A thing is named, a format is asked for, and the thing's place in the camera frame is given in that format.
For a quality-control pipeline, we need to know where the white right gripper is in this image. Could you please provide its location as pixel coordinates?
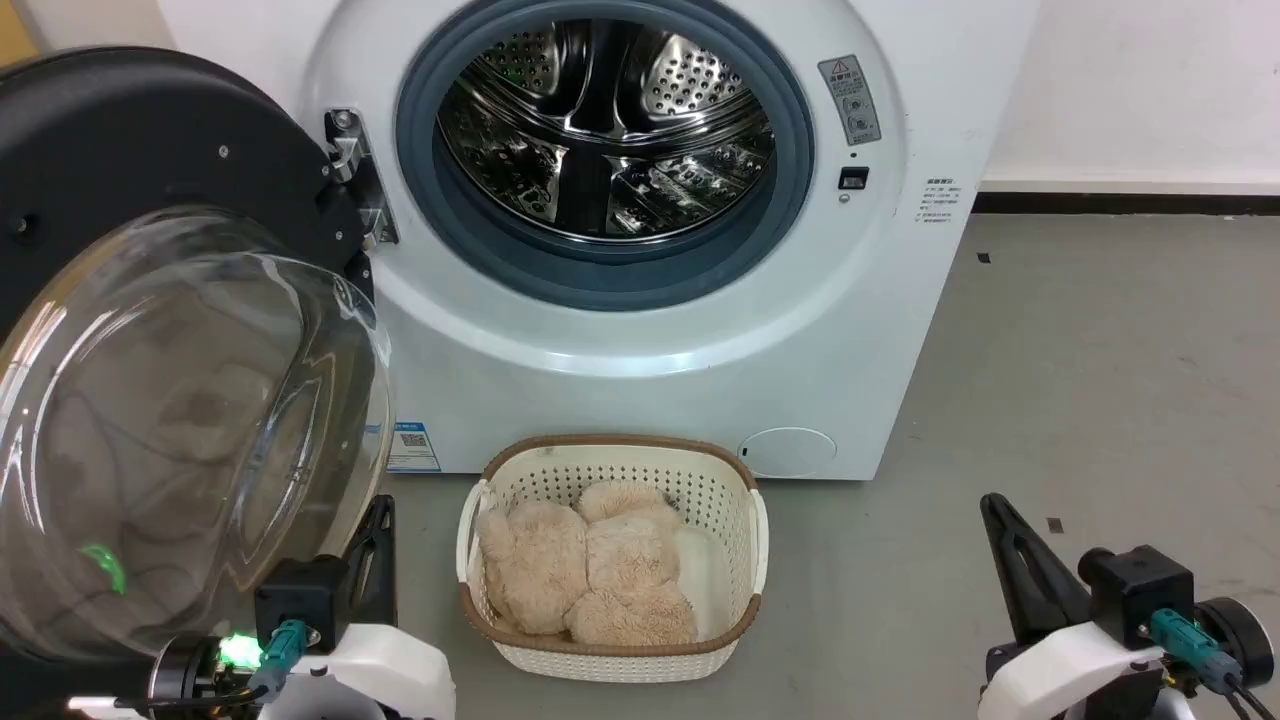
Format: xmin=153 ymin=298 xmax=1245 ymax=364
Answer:
xmin=977 ymin=492 xmax=1167 ymax=720

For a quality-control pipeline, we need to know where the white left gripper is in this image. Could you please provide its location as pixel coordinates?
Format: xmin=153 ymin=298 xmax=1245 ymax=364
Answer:
xmin=258 ymin=494 xmax=457 ymax=720

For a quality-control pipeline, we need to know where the white front-load washing machine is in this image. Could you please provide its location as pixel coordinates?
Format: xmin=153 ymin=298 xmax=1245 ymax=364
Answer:
xmin=155 ymin=0 xmax=1041 ymax=483

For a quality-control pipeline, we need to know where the metal door hinge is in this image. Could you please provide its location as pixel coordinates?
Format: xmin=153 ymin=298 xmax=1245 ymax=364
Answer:
xmin=322 ymin=108 xmax=401 ymax=250

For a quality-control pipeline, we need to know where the black washer door glass bowl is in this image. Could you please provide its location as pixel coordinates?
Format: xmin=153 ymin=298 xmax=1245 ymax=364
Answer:
xmin=0 ymin=45 xmax=401 ymax=667

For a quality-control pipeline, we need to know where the blue white energy label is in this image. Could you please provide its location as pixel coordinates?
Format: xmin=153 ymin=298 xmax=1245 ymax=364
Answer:
xmin=385 ymin=420 xmax=442 ymax=474

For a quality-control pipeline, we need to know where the beige plush toy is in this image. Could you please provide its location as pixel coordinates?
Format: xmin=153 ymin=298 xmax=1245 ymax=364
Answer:
xmin=478 ymin=480 xmax=701 ymax=647

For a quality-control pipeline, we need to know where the white laundry basket brown rim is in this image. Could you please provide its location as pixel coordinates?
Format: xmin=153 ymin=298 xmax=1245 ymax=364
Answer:
xmin=457 ymin=434 xmax=770 ymax=685

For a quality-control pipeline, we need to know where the round white filter cover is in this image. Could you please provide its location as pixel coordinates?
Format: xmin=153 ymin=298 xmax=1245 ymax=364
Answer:
xmin=738 ymin=427 xmax=838 ymax=479

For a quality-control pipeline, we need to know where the white cloth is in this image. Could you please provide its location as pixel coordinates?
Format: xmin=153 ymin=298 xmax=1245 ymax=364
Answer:
xmin=672 ymin=524 xmax=733 ymax=643

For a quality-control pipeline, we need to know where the black baseboard strip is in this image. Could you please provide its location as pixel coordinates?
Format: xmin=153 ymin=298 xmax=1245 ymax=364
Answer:
xmin=972 ymin=192 xmax=1280 ymax=217

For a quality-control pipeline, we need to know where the small printed text label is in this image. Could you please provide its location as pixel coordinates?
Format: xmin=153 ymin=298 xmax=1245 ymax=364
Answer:
xmin=915 ymin=178 xmax=963 ymax=226

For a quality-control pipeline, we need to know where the grey warning sticker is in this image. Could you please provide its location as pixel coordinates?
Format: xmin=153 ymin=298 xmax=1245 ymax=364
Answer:
xmin=818 ymin=54 xmax=883 ymax=147

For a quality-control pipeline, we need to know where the stainless steel washer drum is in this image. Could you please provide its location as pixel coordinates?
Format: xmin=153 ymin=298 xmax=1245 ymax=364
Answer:
xmin=434 ymin=14 xmax=780 ymax=244

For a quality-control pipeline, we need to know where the teal left cable connector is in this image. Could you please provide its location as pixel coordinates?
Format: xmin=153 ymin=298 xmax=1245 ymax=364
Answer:
xmin=248 ymin=619 xmax=309 ymax=698

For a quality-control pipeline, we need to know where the teal cable connector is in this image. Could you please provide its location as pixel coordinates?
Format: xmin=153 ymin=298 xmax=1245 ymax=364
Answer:
xmin=1149 ymin=607 xmax=1243 ymax=693
xmin=248 ymin=619 xmax=309 ymax=698

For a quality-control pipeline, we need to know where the teal right cable connector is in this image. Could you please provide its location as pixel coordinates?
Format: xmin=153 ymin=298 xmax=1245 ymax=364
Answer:
xmin=1149 ymin=607 xmax=1243 ymax=693

